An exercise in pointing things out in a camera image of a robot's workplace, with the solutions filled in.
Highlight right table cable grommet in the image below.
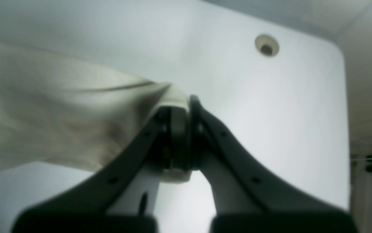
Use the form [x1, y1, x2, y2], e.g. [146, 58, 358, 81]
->
[254, 34, 280, 57]

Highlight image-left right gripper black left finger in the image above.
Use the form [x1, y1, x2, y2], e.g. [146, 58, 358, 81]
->
[12, 107, 188, 233]

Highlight beige T-shirt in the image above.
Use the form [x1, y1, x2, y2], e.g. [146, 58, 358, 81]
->
[0, 43, 189, 172]

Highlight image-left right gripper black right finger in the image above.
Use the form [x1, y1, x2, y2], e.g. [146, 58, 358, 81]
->
[190, 95, 357, 233]

